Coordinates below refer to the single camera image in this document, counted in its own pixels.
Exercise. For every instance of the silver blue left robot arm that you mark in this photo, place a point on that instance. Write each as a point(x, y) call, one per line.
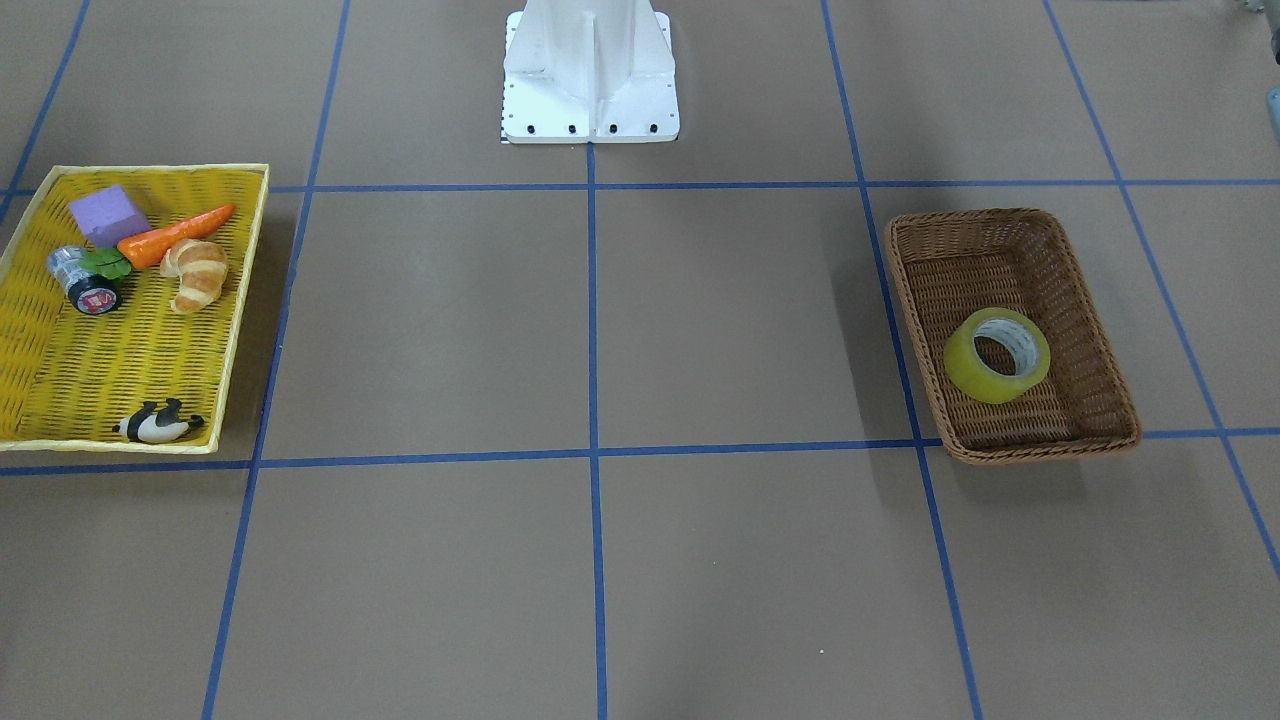
point(1270, 10)

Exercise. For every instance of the black silver can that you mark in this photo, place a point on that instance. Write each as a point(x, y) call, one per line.
point(90, 293)

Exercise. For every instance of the toy croissant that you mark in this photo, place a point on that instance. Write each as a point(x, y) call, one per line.
point(200, 268)

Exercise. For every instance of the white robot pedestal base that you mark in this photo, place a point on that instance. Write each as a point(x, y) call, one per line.
point(589, 72)

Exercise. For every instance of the yellow woven basket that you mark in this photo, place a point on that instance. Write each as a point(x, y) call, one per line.
point(68, 377)

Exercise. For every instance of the orange toy carrot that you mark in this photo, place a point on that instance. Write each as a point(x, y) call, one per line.
point(146, 249)

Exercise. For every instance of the toy panda figure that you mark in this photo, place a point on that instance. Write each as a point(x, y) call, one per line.
point(158, 423)

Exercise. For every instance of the purple foam block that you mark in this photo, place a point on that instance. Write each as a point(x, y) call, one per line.
point(107, 217)

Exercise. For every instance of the brown wicker basket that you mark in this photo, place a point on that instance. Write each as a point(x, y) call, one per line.
point(948, 264)

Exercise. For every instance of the yellow tape roll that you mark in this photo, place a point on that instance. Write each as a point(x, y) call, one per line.
point(1025, 347)

